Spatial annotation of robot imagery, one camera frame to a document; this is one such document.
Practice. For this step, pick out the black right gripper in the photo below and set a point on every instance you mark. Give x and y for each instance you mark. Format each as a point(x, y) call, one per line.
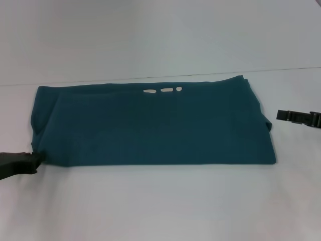
point(316, 119)

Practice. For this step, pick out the teal blue shirt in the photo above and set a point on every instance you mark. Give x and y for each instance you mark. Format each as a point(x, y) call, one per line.
point(155, 125)

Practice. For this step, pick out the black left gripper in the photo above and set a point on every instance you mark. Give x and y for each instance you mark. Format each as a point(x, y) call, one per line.
point(12, 164)

